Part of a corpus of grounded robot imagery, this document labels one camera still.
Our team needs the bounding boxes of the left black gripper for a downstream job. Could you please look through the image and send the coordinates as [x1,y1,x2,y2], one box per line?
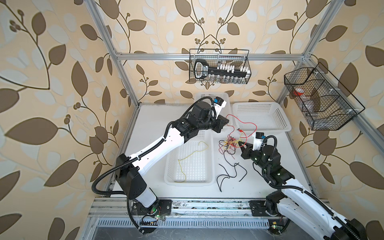
[195,109,230,132]

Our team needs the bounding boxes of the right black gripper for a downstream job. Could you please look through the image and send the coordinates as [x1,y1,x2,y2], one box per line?
[238,140,269,174]

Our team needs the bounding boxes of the red cables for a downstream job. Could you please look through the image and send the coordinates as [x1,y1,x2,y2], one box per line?
[218,113,259,160]

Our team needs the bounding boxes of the yellow cable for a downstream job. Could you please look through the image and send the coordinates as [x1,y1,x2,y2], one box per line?
[173,140,210,183]

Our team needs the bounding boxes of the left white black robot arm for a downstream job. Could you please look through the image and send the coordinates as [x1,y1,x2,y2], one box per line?
[92,97,229,217]

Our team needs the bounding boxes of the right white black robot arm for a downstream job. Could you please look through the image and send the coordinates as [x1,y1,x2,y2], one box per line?
[239,133,368,240]

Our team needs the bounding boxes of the far middle white plastic basket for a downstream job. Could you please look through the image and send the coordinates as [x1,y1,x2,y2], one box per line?
[193,92,234,131]

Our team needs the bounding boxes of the white plastic basket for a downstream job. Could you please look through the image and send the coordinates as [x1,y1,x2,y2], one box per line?
[193,92,234,131]
[164,130,215,187]
[231,102,292,132]

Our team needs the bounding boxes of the far right white plastic basket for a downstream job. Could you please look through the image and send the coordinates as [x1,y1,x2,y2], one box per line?
[231,102,292,132]

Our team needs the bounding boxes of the near white plastic basket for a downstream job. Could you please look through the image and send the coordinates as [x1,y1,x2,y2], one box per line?
[164,130,215,187]

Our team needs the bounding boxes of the black tool with white sockets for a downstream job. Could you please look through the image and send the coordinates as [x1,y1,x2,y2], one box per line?
[190,59,252,82]

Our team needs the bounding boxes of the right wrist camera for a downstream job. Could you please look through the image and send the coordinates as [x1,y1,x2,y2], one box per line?
[253,132,266,151]

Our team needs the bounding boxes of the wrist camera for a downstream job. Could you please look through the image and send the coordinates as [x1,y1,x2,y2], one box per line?
[253,132,266,151]
[214,97,227,116]

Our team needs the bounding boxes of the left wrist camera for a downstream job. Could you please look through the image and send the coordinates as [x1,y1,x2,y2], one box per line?
[214,97,227,116]

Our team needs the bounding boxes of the black cable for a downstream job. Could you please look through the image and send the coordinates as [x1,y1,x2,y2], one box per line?
[216,143,249,193]

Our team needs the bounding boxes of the red item in wire basket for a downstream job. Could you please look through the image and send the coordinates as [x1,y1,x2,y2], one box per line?
[292,88,306,97]

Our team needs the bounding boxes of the black wire basket on back wall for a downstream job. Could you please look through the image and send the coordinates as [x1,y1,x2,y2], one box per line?
[189,48,252,85]

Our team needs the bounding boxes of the black wire basket on wall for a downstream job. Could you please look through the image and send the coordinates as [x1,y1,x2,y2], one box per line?
[284,62,366,131]
[189,48,252,85]

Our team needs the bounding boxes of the black wire basket on right wall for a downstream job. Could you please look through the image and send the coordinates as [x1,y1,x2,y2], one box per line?
[284,62,366,131]

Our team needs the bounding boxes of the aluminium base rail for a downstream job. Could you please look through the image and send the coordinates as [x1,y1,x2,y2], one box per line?
[86,197,337,229]

